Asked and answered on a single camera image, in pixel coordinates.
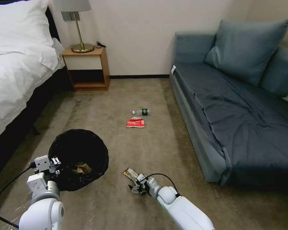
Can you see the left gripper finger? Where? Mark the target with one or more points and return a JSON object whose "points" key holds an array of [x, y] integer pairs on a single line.
{"points": [[56, 160], [57, 171]]}

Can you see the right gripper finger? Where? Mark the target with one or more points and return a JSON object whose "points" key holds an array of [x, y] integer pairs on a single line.
{"points": [[134, 191], [133, 186]]}

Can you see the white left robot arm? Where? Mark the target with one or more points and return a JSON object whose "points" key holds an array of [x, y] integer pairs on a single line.
{"points": [[42, 213]]}

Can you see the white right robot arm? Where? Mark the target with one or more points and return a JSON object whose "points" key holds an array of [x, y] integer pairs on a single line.
{"points": [[182, 210]]}

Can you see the brown crumpled trash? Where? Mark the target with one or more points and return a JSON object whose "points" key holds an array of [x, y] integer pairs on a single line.
{"points": [[82, 168]]}

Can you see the black trash bin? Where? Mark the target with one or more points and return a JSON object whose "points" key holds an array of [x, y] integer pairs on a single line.
{"points": [[81, 146]]}

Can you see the dark gold snack wrapper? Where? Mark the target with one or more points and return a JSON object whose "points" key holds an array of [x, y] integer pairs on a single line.
{"points": [[130, 174]]}

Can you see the red snack packet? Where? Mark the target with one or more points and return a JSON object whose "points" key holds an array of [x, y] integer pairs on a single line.
{"points": [[135, 123]]}

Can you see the clear plastic bottle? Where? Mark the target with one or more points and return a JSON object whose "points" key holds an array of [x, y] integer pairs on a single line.
{"points": [[144, 111]]}

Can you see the white bed duvet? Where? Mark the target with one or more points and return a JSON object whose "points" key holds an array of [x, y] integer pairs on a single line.
{"points": [[16, 72]]}

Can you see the wooden nightstand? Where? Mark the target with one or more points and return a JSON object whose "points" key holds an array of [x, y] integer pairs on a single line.
{"points": [[84, 61]]}

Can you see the brass table lamp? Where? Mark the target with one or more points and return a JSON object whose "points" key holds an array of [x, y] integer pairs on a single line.
{"points": [[82, 48]]}

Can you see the white sofa tag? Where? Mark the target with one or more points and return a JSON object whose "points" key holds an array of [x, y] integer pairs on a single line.
{"points": [[173, 69]]}

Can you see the dark blue sofa sheet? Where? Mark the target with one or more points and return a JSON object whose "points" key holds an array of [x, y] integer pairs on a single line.
{"points": [[242, 115]]}

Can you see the white pillow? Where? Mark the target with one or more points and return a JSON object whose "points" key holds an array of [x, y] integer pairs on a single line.
{"points": [[16, 24]]}

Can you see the blue-grey sofa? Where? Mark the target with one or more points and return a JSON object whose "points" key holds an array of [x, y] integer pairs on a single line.
{"points": [[194, 48]]}

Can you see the large blue-grey cushion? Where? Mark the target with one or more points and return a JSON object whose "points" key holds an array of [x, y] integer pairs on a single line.
{"points": [[244, 50]]}

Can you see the small blue-grey cushion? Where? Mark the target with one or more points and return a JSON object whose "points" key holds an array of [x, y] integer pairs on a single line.
{"points": [[282, 74]]}

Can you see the black bed frame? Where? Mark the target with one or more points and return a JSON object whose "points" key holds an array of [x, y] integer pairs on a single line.
{"points": [[26, 117]]}

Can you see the grey wall switch plate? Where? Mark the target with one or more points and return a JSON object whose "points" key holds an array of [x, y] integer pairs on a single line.
{"points": [[67, 16]]}

